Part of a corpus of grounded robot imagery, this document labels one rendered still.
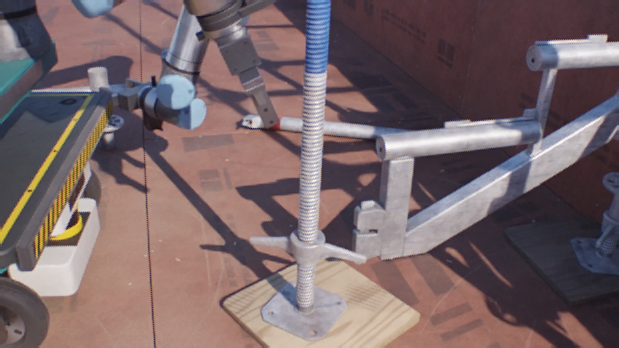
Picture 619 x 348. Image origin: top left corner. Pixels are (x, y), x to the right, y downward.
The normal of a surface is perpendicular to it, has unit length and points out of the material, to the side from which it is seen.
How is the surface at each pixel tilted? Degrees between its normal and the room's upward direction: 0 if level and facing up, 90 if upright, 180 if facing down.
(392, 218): 90
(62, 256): 0
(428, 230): 90
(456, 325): 0
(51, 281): 90
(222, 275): 0
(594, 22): 90
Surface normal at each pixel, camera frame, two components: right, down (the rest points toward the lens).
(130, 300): 0.05, -0.87
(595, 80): -0.96, 0.10
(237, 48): 0.28, 0.58
